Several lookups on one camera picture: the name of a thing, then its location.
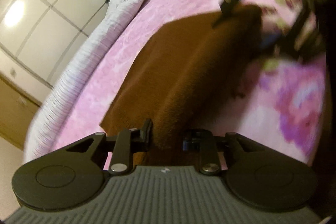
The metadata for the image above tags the brown knit sweater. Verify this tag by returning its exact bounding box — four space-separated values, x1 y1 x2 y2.
100 5 261 165

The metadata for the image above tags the pink floral bed blanket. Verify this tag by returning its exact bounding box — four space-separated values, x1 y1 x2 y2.
51 0 325 165

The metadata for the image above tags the grey striped duvet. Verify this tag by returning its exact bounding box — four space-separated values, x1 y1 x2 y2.
23 0 144 163

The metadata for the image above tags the wooden door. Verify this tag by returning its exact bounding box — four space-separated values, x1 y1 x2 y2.
0 77 39 150

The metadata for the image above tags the white wardrobe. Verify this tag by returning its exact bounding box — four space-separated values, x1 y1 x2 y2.
1 0 108 97

